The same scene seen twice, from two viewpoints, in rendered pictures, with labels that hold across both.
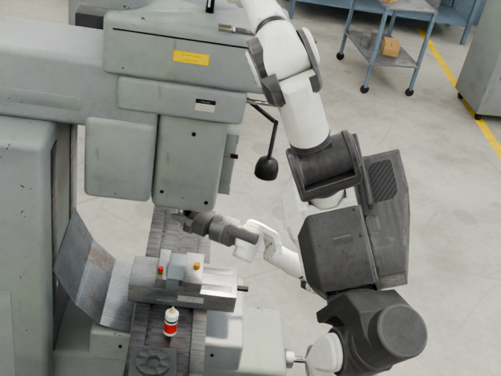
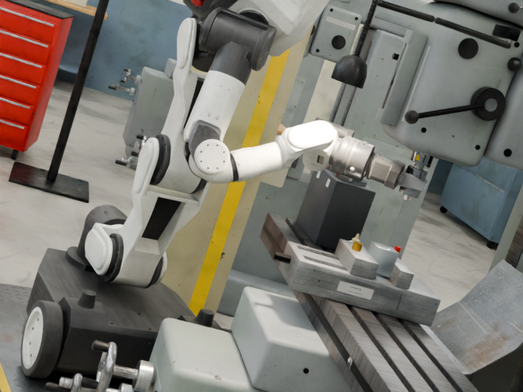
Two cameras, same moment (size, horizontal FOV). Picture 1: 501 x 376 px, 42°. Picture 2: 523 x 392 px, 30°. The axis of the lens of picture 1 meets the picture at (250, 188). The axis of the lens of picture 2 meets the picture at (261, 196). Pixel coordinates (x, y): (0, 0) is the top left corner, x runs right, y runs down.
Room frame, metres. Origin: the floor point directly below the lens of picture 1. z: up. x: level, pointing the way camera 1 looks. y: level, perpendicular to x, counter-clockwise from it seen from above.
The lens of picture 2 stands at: (3.77, -0.40, 1.50)
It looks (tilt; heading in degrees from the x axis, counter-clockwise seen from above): 11 degrees down; 173
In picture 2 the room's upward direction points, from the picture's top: 19 degrees clockwise
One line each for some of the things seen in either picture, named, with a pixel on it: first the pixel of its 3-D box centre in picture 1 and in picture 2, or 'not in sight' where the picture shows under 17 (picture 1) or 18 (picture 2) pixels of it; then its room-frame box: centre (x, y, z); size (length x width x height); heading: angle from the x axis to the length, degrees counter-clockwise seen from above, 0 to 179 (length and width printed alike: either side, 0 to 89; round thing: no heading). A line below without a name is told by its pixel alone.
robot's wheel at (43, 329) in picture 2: not in sight; (41, 338); (1.32, -0.51, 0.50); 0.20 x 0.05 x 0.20; 21
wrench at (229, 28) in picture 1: (268, 33); not in sight; (1.54, 0.03, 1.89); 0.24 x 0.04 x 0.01; 97
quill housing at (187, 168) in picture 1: (189, 149); (451, 82); (1.64, 0.19, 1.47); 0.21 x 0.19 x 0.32; 7
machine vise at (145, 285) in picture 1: (184, 279); (361, 275); (1.62, 0.16, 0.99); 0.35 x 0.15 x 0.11; 96
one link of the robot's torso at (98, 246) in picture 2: not in sight; (126, 255); (0.97, -0.37, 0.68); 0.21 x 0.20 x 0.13; 21
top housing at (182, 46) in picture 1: (200, 39); not in sight; (1.63, 0.21, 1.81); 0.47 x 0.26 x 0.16; 97
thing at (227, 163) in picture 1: (227, 161); (401, 78); (1.65, 0.08, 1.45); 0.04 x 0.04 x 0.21; 7
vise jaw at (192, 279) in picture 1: (193, 271); (356, 258); (1.62, 0.13, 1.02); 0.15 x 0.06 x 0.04; 6
